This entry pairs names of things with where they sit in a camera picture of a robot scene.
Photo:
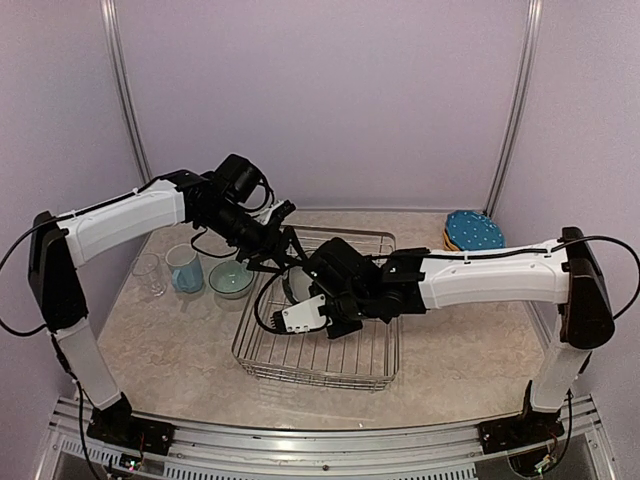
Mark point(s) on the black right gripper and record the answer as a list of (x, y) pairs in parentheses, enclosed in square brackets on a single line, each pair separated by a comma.
[(344, 331)]

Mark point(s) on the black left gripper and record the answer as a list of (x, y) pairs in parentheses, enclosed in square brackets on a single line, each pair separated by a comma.
[(266, 247)]

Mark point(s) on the dark teal bowl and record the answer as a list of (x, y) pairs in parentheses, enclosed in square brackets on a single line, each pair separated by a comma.
[(296, 285)]

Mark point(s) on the grey green bowl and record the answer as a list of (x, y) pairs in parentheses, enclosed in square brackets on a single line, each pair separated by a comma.
[(231, 280)]

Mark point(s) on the light blue faceted mug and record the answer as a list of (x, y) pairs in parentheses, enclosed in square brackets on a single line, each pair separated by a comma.
[(185, 269)]

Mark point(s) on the clear drinking glass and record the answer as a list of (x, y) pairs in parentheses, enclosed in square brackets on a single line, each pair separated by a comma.
[(147, 271)]

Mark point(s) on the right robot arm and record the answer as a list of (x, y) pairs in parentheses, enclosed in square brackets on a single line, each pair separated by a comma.
[(563, 271)]

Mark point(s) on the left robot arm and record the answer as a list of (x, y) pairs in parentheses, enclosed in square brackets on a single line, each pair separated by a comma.
[(234, 200)]

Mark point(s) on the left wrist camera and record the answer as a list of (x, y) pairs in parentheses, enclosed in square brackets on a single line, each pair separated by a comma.
[(275, 213)]

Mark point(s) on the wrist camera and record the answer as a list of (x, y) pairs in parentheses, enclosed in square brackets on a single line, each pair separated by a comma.
[(304, 317), (275, 213)]

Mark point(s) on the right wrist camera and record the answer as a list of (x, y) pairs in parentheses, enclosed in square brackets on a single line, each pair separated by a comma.
[(304, 317)]

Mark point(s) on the metal wire dish rack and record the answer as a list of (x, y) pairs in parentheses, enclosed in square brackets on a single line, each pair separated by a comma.
[(283, 334)]

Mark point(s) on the aluminium front rail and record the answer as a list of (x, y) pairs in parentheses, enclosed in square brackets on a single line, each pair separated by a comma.
[(201, 450)]

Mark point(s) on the left aluminium wall post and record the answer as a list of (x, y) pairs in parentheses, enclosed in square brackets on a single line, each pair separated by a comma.
[(116, 53)]

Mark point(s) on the aluminium wall post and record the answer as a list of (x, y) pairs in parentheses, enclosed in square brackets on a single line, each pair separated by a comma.
[(517, 106), (116, 53)]

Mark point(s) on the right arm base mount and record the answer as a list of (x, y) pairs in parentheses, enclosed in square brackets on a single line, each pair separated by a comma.
[(524, 429)]

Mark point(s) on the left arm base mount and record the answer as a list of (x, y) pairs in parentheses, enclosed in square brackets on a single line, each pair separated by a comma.
[(132, 432)]

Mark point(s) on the right aluminium wall post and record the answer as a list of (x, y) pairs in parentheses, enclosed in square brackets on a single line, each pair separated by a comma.
[(517, 106)]

